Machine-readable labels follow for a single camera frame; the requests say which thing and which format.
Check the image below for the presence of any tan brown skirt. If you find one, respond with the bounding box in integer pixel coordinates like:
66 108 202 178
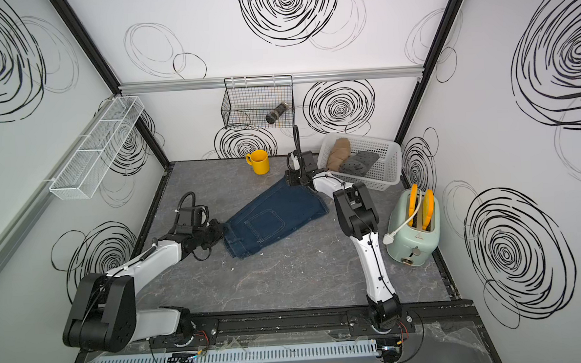
327 138 351 172

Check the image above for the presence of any dark blue skirt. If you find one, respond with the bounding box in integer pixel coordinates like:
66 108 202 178
224 179 329 259

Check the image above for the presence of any grey polka dot skirt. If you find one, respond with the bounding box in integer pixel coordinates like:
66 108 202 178
339 151 380 177

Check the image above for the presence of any white plastic basket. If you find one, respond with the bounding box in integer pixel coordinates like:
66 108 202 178
317 133 402 191

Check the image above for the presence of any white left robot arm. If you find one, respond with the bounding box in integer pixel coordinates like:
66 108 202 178
62 204 224 353

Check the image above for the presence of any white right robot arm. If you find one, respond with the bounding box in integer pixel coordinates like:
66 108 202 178
285 148 404 334

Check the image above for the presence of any yellow mug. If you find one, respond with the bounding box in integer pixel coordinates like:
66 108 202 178
246 150 270 176

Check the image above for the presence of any dark cylindrical bottle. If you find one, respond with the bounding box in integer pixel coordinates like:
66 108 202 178
265 102 288 125

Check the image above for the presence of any yellow toast slice left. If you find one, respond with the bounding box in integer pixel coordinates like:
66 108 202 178
408 184 419 224

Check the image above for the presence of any yellow toast slice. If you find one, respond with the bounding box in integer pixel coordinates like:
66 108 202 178
422 189 435 231
408 184 419 224

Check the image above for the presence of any yellow toast slice right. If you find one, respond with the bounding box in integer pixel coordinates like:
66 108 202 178
422 189 435 231

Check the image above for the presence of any mint green toaster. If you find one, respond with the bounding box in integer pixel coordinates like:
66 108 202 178
383 187 441 267

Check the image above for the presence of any black wire wall basket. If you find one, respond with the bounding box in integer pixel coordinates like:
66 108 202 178
220 74 295 129

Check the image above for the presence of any white toaster cable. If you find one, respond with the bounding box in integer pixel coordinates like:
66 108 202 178
380 198 425 247

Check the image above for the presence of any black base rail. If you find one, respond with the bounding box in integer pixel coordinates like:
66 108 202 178
82 296 482 353

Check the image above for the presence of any white slotted cable duct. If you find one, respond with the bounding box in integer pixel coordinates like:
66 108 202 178
91 340 379 363

